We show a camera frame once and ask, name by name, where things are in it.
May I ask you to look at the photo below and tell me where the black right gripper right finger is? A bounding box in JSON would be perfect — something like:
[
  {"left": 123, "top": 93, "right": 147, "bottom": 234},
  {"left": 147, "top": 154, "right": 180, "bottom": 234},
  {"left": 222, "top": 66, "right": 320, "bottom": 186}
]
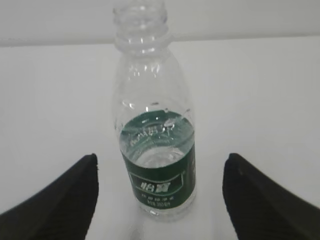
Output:
[{"left": 222, "top": 153, "right": 320, "bottom": 240}]

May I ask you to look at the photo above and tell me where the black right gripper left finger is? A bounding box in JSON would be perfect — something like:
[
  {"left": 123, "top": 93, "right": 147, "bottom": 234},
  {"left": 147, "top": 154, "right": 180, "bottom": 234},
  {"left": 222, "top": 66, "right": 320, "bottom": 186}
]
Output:
[{"left": 0, "top": 153, "right": 99, "bottom": 240}]

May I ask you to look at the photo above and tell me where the clear water bottle green label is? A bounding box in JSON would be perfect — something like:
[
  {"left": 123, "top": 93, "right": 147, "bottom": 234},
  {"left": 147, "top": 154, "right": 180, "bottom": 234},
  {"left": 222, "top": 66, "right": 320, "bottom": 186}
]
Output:
[{"left": 112, "top": 0, "right": 196, "bottom": 220}]

